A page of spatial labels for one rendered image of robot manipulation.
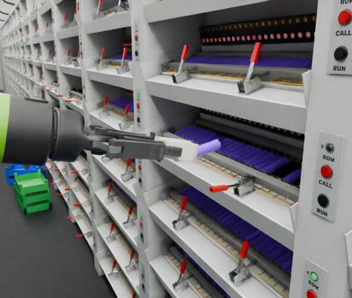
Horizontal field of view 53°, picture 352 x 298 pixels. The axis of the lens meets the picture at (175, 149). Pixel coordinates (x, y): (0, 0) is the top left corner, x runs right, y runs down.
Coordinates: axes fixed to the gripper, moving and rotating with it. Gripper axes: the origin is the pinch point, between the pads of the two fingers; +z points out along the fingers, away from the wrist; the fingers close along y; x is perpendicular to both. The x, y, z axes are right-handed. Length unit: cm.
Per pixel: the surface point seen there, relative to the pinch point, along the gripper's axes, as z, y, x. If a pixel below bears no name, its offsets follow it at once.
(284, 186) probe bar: 20.1, -6.6, 3.3
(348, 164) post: 13.1, -22.4, -4.8
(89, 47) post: 9, 116, -21
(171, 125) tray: 22, 46, 1
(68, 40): 12, 186, -27
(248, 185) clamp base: 17.8, 0.1, 5.5
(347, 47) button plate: 9.5, -20.4, -18.9
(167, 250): 29, 44, 43
